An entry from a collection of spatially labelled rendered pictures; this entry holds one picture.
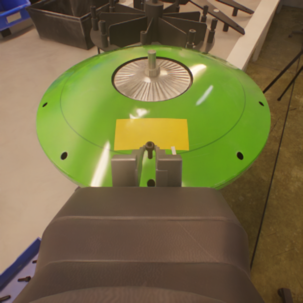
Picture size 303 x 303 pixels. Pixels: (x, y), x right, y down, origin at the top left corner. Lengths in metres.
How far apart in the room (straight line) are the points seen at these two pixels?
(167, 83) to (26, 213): 0.30
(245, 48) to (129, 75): 0.59
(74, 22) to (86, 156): 0.60
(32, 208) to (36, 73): 0.44
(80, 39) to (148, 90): 0.56
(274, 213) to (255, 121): 1.27
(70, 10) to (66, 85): 0.75
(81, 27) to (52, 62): 0.14
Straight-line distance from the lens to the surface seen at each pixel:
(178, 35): 0.60
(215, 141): 0.23
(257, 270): 1.37
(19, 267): 0.38
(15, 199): 0.44
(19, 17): 1.00
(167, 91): 0.26
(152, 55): 0.27
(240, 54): 0.78
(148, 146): 0.16
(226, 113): 0.26
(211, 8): 0.95
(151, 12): 0.67
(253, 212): 1.48
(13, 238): 0.40
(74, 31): 0.80
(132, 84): 0.28
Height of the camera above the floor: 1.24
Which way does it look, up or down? 51 degrees down
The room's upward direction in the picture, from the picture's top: 1 degrees counter-clockwise
